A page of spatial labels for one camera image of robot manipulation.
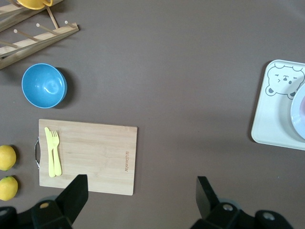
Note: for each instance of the brown table mat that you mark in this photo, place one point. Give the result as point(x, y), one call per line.
point(178, 83)

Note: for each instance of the cream bear print tray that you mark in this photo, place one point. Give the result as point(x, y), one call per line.
point(271, 119)

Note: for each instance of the yellow plastic fork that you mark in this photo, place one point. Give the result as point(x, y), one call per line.
point(57, 157)

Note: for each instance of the yellow lemon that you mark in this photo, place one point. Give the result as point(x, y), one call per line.
point(6, 157)
point(8, 188)

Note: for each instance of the yellow mug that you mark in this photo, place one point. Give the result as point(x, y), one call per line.
point(33, 3)

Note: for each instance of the wooden peg rack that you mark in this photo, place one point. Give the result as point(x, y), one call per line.
point(40, 38)

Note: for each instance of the bamboo cutting board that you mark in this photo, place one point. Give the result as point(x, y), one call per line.
point(95, 157)

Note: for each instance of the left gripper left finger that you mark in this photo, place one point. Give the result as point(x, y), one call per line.
point(69, 202)

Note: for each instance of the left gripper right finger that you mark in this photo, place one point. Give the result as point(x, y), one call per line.
point(209, 212)

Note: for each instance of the pale lilac round plate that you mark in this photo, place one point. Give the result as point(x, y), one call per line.
point(296, 114)

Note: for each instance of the yellow plastic knife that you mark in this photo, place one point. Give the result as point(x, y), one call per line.
point(49, 148)

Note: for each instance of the blue bowl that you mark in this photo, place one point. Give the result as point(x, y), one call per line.
point(44, 86)

